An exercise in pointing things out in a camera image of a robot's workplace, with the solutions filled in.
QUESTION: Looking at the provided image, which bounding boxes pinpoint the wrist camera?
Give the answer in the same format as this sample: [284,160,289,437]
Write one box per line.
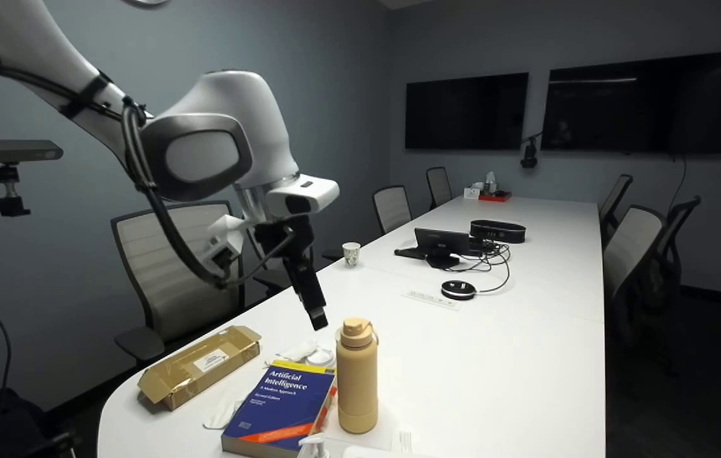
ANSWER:
[202,214,254,270]

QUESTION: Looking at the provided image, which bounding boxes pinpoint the open cardboard box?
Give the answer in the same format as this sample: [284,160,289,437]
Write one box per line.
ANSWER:
[137,325,263,412]

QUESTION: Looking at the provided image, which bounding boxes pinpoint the row of office chairs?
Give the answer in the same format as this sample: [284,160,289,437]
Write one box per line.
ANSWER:
[598,173,703,357]

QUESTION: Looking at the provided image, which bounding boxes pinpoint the black tablet on stand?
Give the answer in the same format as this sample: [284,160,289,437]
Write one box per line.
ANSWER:
[395,227,472,270]

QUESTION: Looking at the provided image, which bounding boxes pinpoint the camera on mount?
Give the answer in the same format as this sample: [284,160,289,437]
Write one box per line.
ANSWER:
[0,139,64,220]

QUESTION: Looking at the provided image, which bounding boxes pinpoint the red tray with tissue box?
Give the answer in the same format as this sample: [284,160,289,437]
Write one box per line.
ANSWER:
[463,170,513,204]

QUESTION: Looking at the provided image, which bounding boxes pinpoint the white table socket flap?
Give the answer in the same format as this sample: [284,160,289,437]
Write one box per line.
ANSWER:
[401,288,461,312]

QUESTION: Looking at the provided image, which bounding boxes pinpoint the blue book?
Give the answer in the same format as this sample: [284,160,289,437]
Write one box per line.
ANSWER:
[221,359,338,458]

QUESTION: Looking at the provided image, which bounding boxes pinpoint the office chair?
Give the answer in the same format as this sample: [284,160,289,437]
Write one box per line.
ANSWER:
[425,166,454,211]
[372,185,414,235]
[110,200,248,364]

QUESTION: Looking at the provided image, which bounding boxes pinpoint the round black puck device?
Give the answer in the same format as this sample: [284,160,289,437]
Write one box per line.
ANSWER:
[440,279,478,302]

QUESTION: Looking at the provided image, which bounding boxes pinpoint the black speaker bar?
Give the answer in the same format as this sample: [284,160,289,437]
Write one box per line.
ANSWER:
[469,219,527,245]

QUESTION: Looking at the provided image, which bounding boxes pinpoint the hand sanitizer pump bottle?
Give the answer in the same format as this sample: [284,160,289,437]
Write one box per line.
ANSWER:
[297,433,331,458]

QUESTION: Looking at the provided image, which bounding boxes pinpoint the large wall screen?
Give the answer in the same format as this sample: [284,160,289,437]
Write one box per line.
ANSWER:
[540,49,721,155]

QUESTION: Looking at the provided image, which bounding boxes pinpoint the white paper scrap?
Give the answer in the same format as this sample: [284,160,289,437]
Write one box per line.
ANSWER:
[202,396,241,431]

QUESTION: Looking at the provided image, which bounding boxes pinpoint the tan water bottle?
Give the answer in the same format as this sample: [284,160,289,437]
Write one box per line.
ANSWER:
[335,317,380,435]

